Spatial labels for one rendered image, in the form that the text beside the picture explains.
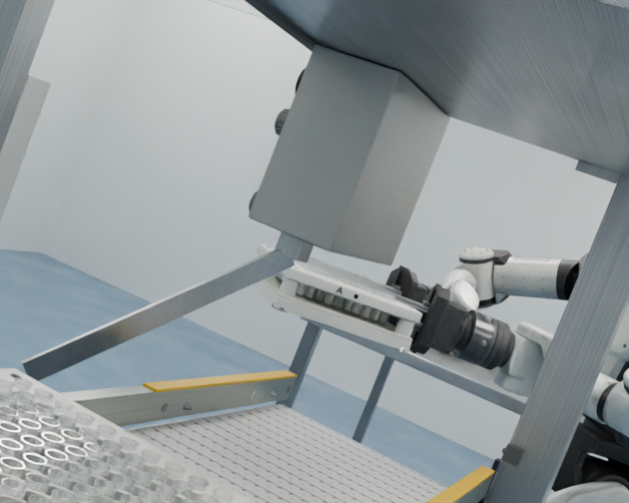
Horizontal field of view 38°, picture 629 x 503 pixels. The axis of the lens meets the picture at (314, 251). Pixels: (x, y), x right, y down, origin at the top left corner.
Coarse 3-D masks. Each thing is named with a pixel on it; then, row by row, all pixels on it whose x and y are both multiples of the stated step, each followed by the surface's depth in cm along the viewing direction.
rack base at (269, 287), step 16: (272, 288) 152; (288, 304) 147; (304, 304) 148; (320, 304) 153; (320, 320) 149; (336, 320) 150; (352, 320) 151; (368, 320) 156; (368, 336) 152; (384, 336) 152; (400, 336) 153
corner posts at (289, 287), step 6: (282, 282) 148; (288, 282) 147; (294, 282) 147; (282, 288) 148; (288, 288) 147; (294, 288) 147; (288, 294) 147; (294, 294) 148; (396, 324) 155; (402, 324) 154; (408, 324) 153; (396, 330) 154; (402, 330) 154; (408, 330) 154; (408, 336) 154
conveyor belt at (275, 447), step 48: (144, 432) 85; (192, 432) 90; (240, 432) 97; (288, 432) 104; (336, 432) 113; (240, 480) 82; (288, 480) 87; (336, 480) 93; (384, 480) 100; (432, 480) 108
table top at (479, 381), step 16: (352, 336) 252; (384, 352) 249; (400, 352) 248; (416, 352) 253; (432, 352) 267; (416, 368) 247; (432, 368) 246; (448, 368) 246; (464, 368) 259; (480, 368) 273; (464, 384) 243; (480, 384) 242; (496, 384) 252; (496, 400) 241; (512, 400) 239
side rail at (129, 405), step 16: (240, 384) 103; (256, 384) 107; (272, 384) 111; (288, 384) 116; (80, 400) 75; (96, 400) 77; (112, 400) 80; (128, 400) 82; (144, 400) 85; (160, 400) 87; (176, 400) 90; (192, 400) 93; (208, 400) 97; (224, 400) 100; (240, 400) 104; (256, 400) 108; (272, 400) 113; (112, 416) 81; (128, 416) 83; (144, 416) 86; (160, 416) 89; (176, 416) 92
